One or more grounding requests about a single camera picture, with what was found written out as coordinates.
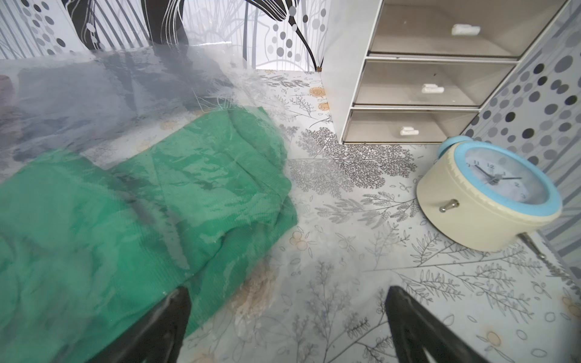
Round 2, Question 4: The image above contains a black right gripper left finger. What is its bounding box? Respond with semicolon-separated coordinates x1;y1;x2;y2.
89;286;192;362

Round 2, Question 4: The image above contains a green knit garment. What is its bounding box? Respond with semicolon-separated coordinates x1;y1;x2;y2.
1;107;297;362

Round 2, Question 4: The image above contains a white mini drawer cabinet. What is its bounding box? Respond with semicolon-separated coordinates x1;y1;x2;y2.
322;0;567;145

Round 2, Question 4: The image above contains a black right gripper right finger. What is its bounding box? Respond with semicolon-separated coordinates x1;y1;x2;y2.
384;286;487;363

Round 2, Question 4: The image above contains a clear plastic vacuum bag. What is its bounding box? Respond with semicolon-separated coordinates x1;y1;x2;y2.
1;45;415;362

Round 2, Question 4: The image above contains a dark blue folded garment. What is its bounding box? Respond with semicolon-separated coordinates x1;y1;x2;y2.
1;45;230;169

